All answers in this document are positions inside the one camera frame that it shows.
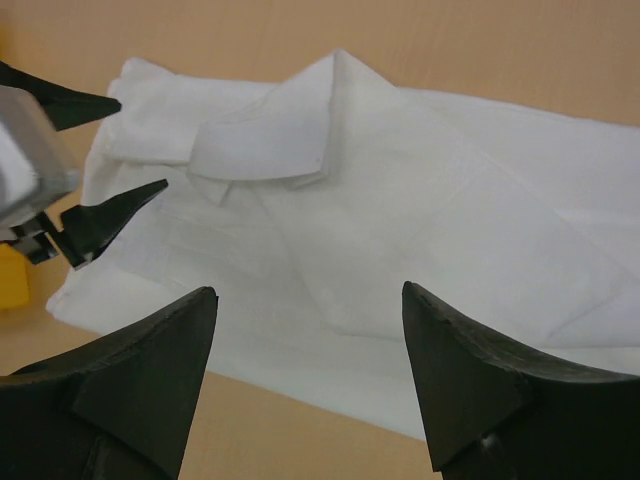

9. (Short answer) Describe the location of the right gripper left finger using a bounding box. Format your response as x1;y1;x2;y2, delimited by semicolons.
1;287;218;479

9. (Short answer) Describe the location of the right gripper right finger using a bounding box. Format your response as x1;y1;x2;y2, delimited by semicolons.
402;282;639;479

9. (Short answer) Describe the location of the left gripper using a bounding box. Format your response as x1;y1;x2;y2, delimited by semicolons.
1;62;169;269

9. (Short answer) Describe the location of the white long sleeve shirt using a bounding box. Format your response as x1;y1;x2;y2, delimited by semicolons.
47;50;639;438

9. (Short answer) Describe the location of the yellow plastic tray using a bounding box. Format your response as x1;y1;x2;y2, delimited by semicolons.
0;244;30;310

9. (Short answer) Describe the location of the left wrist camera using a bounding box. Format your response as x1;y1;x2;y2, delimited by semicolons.
1;86;81;230

